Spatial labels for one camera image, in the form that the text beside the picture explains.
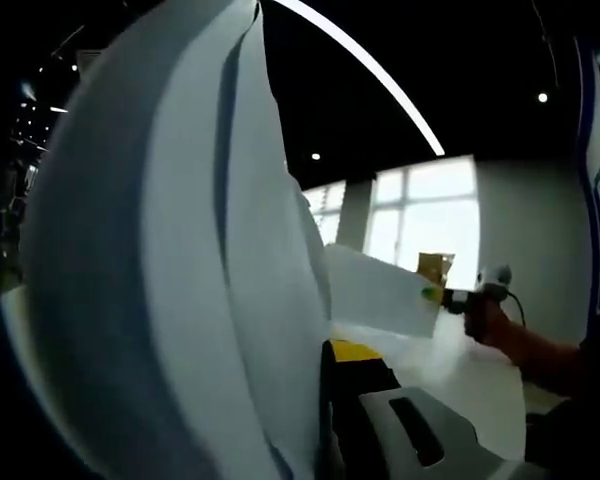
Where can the large bright window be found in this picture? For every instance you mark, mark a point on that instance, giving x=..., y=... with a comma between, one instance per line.
x=430, y=215

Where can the long ceiling light strip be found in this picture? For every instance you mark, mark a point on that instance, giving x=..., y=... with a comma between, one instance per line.
x=390, y=80

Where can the single white printing paper sheet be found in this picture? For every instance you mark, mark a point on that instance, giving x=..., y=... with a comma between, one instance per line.
x=380, y=295

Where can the blue white wall poster board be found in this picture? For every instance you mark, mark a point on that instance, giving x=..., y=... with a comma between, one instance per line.
x=592, y=200

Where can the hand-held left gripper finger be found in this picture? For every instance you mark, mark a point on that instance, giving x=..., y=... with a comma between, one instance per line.
x=355, y=415

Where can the white cloth sheet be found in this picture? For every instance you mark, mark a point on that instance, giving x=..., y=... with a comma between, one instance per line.
x=130, y=250

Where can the person's right hand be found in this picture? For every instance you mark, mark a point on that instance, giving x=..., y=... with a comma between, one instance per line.
x=490, y=325

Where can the ceiling air conditioner vent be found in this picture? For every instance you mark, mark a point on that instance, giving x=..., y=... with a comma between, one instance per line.
x=90, y=62

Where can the brown cardboard box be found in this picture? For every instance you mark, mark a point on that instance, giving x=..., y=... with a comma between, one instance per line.
x=435, y=270

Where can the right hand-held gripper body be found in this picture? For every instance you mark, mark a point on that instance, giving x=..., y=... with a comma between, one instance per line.
x=495, y=277

